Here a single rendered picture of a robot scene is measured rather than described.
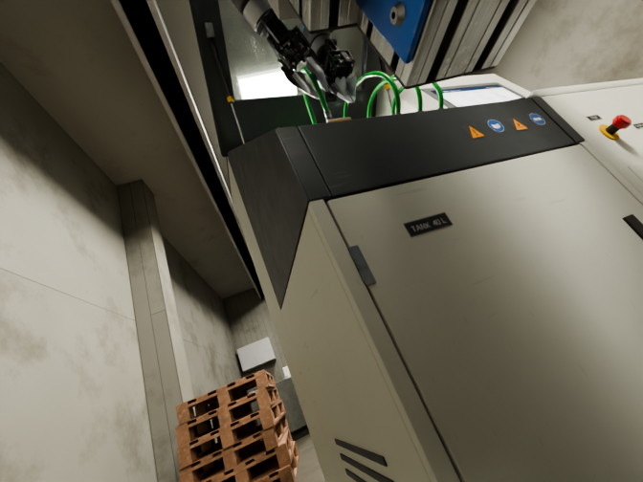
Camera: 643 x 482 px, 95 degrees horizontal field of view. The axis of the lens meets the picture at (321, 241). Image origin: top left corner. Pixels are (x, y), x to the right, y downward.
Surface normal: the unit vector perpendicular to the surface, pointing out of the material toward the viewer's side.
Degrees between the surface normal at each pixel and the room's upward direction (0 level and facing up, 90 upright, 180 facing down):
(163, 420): 90
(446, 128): 90
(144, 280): 90
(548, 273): 90
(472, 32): 180
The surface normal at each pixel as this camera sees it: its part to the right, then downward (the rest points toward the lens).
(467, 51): 0.38, 0.84
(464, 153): 0.19, -0.48
